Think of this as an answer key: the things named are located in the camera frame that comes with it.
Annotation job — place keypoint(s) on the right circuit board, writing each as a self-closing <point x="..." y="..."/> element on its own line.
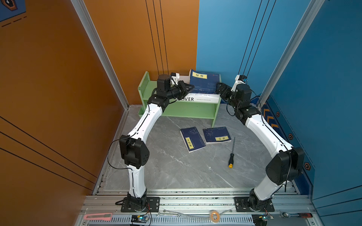
<point x="261" y="220"/>

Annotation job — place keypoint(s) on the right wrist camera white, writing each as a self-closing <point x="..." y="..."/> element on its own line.
<point x="239" y="79"/>

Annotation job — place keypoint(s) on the tape roll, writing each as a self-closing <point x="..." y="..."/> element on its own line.
<point x="214" y="216"/>

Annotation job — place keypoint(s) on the pink tool on rail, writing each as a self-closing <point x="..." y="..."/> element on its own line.
<point x="99" y="216"/>

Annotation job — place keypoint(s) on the left circuit board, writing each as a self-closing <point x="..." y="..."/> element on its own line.
<point x="140" y="220"/>

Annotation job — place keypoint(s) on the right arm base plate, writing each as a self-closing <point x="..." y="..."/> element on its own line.
<point x="241" y="204"/>

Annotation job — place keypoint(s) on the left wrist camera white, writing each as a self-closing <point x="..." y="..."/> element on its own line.
<point x="175" y="77"/>

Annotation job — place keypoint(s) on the yellow black screwdriver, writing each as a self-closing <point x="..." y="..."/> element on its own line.
<point x="231" y="159"/>

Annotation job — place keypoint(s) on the white La Dame book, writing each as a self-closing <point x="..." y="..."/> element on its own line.
<point x="184" y="78"/>

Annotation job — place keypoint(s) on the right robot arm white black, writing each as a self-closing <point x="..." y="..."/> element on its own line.
<point x="287" y="161"/>

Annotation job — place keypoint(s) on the circuit board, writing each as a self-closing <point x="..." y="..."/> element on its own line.
<point x="140" y="220"/>
<point x="261" y="220"/>

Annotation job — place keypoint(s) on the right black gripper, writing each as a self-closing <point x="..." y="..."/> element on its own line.
<point x="227" y="90"/>

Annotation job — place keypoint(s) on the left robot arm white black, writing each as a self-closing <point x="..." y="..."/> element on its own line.
<point x="133" y="147"/>

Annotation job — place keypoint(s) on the red handled ratchet wrench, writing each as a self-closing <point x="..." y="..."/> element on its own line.
<point x="300" y="215"/>

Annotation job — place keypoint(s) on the green wooden shelf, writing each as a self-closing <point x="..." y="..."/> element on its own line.
<point x="173" y="107"/>

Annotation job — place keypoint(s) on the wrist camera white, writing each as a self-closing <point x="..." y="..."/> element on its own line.
<point x="175" y="77"/>
<point x="239" y="79"/>

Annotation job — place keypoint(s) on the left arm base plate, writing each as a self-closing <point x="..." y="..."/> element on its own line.
<point x="152" y="203"/>

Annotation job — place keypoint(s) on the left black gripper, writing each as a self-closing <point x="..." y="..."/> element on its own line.
<point x="182" y="86"/>

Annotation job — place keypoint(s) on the blue book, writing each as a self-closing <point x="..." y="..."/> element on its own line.
<point x="216" y="135"/>
<point x="204" y="83"/>
<point x="192" y="139"/>

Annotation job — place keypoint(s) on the white LOVER book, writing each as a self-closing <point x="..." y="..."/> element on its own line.
<point x="202" y="98"/>

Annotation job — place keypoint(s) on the silver wrench on rail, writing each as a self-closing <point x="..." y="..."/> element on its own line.
<point x="168" y="214"/>

